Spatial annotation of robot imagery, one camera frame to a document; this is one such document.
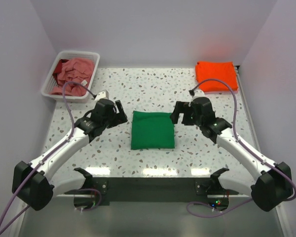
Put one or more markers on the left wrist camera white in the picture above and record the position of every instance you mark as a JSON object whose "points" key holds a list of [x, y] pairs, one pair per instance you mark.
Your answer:
{"points": [[102, 95]]}

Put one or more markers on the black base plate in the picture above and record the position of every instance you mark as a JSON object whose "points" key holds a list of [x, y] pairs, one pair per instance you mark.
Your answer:
{"points": [[104, 191]]}

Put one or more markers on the green t shirt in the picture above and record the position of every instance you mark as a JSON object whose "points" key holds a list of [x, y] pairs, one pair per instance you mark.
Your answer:
{"points": [[152, 130]]}

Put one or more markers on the pink folded shirt under stack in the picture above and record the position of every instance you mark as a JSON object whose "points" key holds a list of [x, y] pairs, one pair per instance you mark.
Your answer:
{"points": [[222, 92]]}

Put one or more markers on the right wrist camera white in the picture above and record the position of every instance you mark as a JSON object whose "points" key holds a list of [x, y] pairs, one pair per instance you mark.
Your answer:
{"points": [[196, 93]]}

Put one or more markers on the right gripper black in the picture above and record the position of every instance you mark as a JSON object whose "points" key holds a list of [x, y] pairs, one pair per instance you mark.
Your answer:
{"points": [[185, 113]]}

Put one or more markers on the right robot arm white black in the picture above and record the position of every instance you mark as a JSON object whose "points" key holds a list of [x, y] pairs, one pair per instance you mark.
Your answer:
{"points": [[272, 183]]}

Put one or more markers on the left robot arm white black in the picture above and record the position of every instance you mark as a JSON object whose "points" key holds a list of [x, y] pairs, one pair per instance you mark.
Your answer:
{"points": [[31, 181]]}

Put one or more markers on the pink t shirt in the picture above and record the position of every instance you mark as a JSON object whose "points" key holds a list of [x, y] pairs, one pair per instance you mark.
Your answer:
{"points": [[77, 70]]}

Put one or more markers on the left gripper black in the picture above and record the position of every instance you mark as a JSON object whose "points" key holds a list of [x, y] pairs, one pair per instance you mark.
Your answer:
{"points": [[117, 112]]}

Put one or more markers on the dark red t shirt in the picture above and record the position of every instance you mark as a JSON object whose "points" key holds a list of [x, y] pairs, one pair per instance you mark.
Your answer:
{"points": [[58, 69]]}

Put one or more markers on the orange folded t shirt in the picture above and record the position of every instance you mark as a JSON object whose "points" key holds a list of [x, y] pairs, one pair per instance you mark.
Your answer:
{"points": [[223, 71]]}

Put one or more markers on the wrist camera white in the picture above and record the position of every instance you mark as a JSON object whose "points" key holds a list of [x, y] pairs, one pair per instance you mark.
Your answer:
{"points": [[196, 93], [102, 95]]}

